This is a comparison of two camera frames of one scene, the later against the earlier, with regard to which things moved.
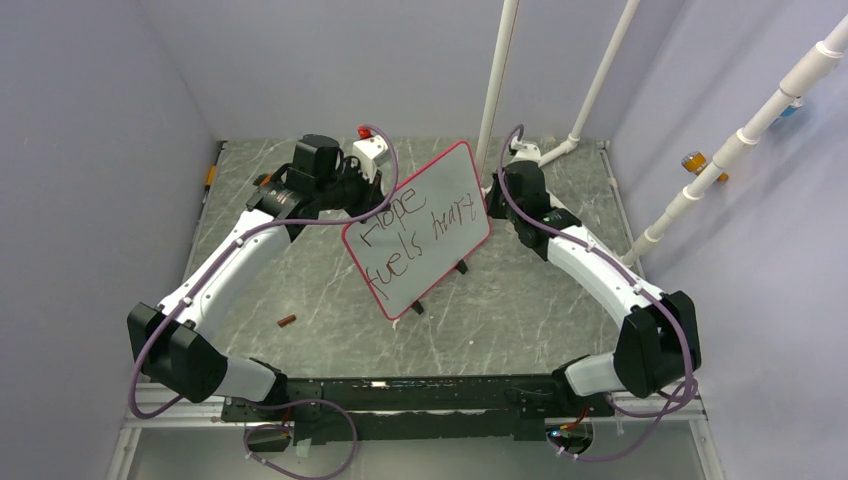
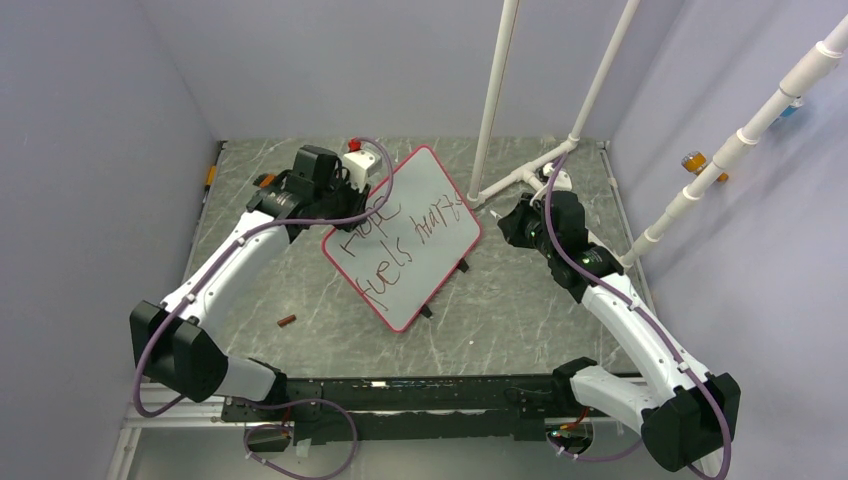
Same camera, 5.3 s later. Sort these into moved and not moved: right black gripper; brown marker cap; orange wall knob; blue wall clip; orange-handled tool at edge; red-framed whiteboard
Moved: right black gripper; red-framed whiteboard
Not moved: brown marker cap; orange wall knob; orange-handled tool at edge; blue wall clip
